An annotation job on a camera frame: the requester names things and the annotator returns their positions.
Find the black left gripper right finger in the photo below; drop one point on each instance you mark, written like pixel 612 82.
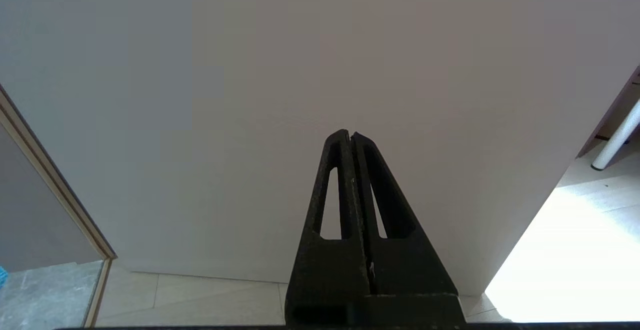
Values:
pixel 410 280

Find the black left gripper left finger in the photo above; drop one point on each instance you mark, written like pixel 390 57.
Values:
pixel 325 280

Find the beige door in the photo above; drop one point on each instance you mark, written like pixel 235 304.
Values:
pixel 200 120

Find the white table with round legs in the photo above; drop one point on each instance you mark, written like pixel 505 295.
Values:
pixel 617 137

